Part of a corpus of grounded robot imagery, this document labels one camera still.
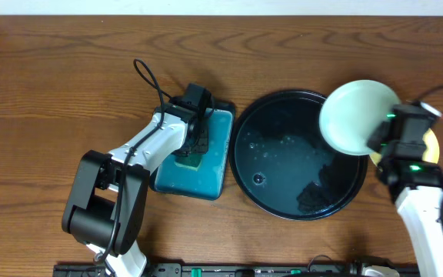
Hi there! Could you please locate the green yellow sponge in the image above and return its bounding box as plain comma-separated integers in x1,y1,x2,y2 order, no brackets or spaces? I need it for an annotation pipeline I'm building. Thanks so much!
175,154,202,171

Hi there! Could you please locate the yellow plate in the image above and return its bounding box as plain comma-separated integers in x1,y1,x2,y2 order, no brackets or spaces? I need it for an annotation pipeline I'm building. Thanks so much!
369,128,440,165

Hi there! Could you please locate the mint green plate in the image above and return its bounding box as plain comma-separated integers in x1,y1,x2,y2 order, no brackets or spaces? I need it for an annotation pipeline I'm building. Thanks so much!
319,80,401,156

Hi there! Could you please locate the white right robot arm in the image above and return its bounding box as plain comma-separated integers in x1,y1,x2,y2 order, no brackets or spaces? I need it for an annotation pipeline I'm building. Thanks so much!
367,120,443,276

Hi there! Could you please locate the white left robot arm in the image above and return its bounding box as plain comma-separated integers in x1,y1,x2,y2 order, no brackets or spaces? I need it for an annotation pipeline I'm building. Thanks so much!
62,112,208,276

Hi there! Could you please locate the black rectangular water tray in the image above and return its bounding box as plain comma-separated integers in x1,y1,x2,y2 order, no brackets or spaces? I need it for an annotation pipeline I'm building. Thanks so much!
150,102,235,200

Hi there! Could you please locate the round black tray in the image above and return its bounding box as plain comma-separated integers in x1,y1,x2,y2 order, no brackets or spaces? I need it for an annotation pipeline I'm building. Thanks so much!
229,90,368,221

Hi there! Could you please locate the left black cable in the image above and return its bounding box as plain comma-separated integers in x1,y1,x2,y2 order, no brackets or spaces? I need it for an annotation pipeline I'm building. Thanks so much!
92,58,175,266

